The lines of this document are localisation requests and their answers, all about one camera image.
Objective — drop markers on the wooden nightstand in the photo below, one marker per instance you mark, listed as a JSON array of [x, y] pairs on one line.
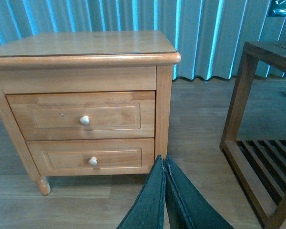
[[87, 62]]

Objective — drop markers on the wooden drawer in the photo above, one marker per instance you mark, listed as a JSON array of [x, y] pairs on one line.
[[75, 116], [93, 157]]

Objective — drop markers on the pale blue-grey curtain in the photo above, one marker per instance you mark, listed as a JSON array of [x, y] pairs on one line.
[[209, 34]]

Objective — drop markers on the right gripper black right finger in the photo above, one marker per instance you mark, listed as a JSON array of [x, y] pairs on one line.
[[186, 207]]

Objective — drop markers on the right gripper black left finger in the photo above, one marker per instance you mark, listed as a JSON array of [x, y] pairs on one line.
[[147, 212]]

